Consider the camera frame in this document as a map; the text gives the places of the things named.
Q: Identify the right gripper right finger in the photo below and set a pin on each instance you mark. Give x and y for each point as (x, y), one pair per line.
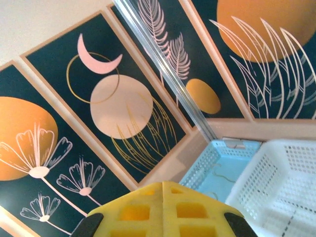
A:
(192, 212)

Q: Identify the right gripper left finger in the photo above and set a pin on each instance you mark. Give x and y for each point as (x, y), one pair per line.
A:
(133, 212)

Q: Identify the light blue plastic basket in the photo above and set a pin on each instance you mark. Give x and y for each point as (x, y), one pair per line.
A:
(232, 160)

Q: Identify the white plastic basket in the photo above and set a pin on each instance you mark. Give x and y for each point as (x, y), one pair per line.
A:
(284, 187)

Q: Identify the aluminium corner post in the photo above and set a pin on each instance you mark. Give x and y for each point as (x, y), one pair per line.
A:
(170, 76)

